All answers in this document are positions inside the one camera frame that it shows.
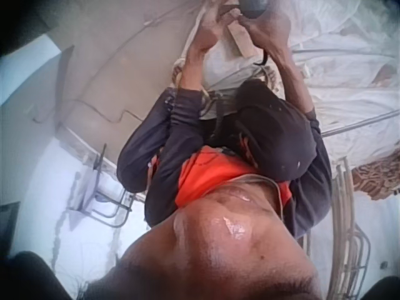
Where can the person's left hand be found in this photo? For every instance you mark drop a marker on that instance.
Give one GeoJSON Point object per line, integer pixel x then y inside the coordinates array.
{"type": "Point", "coordinates": [210, 31]}

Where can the person's right hand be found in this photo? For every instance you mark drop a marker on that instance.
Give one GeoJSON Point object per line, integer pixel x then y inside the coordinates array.
{"type": "Point", "coordinates": [268, 29]}

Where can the dark grey power tool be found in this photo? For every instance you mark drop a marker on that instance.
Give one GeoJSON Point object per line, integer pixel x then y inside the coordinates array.
{"type": "Point", "coordinates": [250, 7]}

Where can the light wooden block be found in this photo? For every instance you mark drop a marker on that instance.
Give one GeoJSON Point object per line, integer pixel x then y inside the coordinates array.
{"type": "Point", "coordinates": [240, 40]}

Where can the white plastic sheet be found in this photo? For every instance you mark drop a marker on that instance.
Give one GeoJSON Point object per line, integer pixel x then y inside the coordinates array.
{"type": "Point", "coordinates": [347, 62]}

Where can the black cap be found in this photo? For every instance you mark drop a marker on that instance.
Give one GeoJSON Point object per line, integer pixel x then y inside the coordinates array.
{"type": "Point", "coordinates": [278, 134]}

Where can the thin grey metal rod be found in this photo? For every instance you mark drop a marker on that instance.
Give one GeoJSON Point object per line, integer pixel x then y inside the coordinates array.
{"type": "Point", "coordinates": [362, 121]}

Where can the brown patterned rug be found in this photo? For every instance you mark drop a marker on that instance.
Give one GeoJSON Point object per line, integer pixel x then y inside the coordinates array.
{"type": "Point", "coordinates": [376, 178]}

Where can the bundle of pale pipes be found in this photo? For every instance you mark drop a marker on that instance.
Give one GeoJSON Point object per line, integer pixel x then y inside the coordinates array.
{"type": "Point", "coordinates": [347, 218]}

